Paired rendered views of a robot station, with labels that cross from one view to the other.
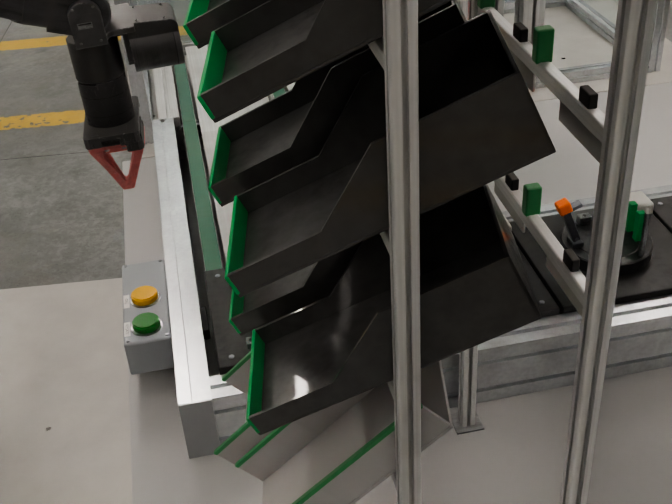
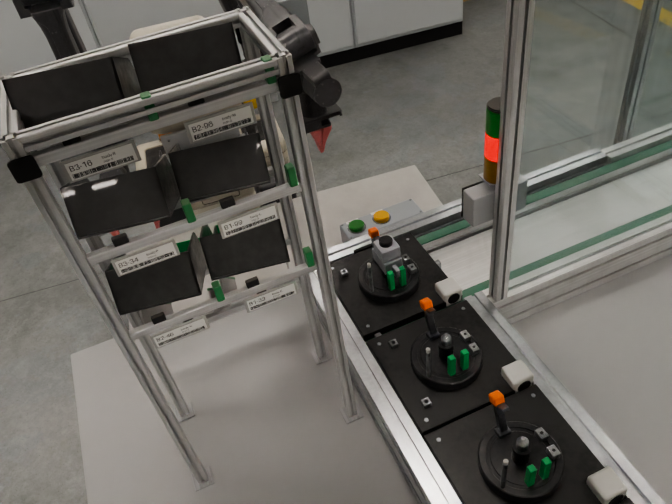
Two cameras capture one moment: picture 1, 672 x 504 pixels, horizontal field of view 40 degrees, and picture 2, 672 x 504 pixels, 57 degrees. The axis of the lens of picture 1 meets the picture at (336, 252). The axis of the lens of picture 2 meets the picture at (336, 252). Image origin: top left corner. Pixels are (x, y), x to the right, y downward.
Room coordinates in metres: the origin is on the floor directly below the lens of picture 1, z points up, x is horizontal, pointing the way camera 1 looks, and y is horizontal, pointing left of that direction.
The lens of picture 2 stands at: (0.88, -0.89, 1.99)
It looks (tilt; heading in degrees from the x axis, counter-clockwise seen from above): 43 degrees down; 83
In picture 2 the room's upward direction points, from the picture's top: 10 degrees counter-clockwise
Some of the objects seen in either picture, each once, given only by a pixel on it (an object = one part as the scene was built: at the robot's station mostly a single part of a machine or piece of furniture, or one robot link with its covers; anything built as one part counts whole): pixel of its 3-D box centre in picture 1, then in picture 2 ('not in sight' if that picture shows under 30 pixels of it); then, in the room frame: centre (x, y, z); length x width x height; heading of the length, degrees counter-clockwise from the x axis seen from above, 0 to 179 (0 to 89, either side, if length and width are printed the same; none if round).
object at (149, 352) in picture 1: (148, 313); (382, 226); (1.15, 0.30, 0.93); 0.21 x 0.07 x 0.06; 9
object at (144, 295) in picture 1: (144, 297); (381, 217); (1.15, 0.30, 0.96); 0.04 x 0.04 x 0.02
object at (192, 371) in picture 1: (182, 250); (458, 220); (1.35, 0.27, 0.91); 0.89 x 0.06 x 0.11; 9
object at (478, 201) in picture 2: not in sight; (497, 162); (1.31, -0.01, 1.29); 0.12 x 0.05 x 0.25; 9
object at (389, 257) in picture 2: not in sight; (388, 254); (1.11, 0.06, 1.06); 0.08 x 0.04 x 0.07; 100
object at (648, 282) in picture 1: (608, 226); (521, 450); (1.19, -0.42, 1.01); 0.24 x 0.24 x 0.13; 9
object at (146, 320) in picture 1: (146, 325); (356, 227); (1.09, 0.29, 0.96); 0.04 x 0.04 x 0.02
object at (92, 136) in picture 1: (107, 103); (312, 103); (1.02, 0.26, 1.35); 0.10 x 0.07 x 0.07; 9
